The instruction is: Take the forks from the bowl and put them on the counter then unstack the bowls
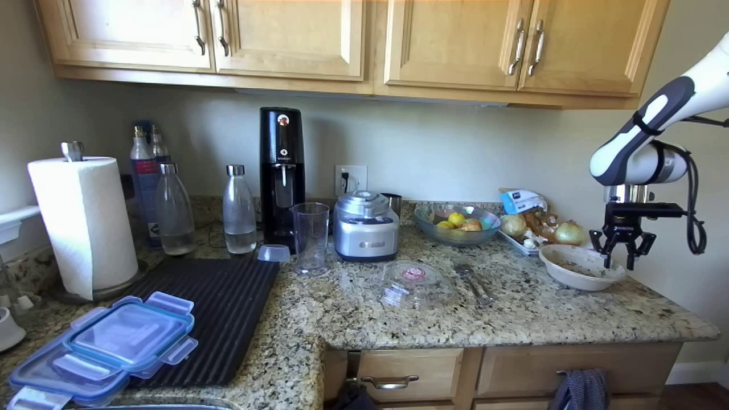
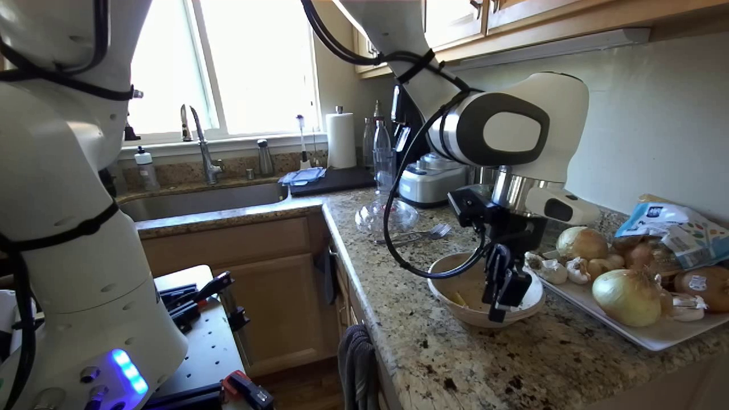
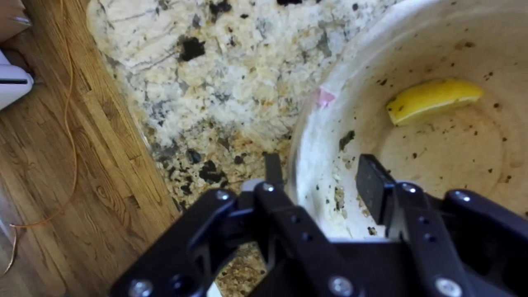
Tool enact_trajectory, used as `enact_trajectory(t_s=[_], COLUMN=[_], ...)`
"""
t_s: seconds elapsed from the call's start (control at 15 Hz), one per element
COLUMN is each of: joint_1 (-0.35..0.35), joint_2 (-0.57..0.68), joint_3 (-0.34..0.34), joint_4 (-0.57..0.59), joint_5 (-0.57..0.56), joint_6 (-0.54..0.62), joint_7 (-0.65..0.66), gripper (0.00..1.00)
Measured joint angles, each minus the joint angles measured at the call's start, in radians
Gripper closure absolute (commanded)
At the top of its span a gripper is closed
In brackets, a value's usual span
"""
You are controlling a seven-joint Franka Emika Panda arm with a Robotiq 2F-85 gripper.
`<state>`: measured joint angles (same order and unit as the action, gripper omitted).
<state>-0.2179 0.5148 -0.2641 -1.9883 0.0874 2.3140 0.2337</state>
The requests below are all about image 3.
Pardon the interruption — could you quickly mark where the white plastic object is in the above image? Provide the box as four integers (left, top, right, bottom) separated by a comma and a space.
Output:
0, 48, 36, 113

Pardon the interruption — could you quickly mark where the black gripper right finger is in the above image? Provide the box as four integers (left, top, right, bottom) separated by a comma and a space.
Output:
355, 154, 528, 297

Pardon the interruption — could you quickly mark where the white ceramic bowl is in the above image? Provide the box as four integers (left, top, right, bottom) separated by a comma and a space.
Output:
284, 0, 528, 245

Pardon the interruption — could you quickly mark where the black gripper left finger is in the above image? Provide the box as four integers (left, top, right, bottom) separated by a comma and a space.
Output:
109, 154, 359, 297

